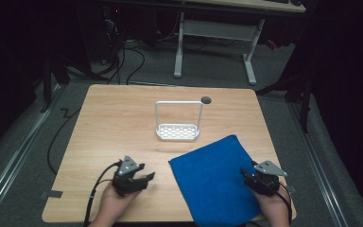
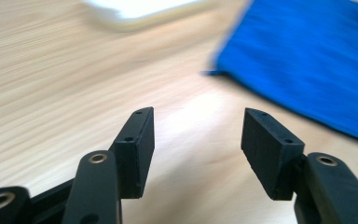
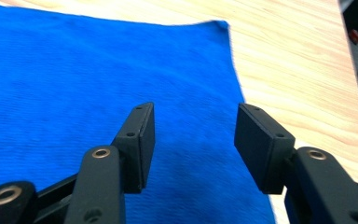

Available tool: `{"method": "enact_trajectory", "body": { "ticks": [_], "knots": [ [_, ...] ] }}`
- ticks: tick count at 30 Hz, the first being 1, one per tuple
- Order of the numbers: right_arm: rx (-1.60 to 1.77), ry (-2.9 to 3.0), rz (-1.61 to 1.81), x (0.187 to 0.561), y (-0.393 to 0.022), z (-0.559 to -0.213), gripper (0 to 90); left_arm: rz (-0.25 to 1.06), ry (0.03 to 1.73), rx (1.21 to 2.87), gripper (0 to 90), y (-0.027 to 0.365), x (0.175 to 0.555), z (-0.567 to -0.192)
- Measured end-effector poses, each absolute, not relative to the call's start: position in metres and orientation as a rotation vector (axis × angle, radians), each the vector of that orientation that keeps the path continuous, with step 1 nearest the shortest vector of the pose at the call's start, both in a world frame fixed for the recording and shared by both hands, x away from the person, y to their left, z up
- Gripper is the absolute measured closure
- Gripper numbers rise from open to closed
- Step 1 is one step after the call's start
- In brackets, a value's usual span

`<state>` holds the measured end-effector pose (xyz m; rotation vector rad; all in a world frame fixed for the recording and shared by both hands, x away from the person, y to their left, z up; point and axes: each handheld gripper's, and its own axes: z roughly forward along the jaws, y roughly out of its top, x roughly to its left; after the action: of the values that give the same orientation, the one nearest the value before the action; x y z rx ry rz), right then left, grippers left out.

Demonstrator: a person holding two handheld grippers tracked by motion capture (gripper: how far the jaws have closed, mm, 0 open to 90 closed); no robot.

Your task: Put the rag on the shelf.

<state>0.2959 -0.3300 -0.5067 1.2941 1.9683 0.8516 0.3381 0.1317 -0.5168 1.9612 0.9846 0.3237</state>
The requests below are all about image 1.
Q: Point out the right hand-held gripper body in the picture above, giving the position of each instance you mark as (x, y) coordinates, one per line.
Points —
(266, 179)

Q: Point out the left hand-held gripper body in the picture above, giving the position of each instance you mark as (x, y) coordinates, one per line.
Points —
(126, 176)

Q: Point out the blue cloth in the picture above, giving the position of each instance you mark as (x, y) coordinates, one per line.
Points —
(211, 183)

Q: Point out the person's right hand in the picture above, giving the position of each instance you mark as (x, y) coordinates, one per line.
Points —
(274, 209)

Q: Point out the person's left hand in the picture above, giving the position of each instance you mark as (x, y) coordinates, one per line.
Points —
(113, 205)

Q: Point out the grey tape piece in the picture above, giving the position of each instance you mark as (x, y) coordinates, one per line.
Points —
(53, 194)

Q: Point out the black stand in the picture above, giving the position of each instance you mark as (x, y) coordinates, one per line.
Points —
(48, 82)
(296, 91)

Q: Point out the small red object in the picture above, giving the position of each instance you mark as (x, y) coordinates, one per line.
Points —
(271, 44)

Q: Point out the dark computer tower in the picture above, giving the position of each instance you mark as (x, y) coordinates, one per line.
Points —
(102, 31)

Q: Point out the white-framed desk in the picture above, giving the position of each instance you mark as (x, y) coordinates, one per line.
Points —
(217, 30)

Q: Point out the metal floor rail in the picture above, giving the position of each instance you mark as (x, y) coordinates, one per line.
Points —
(318, 164)
(15, 154)

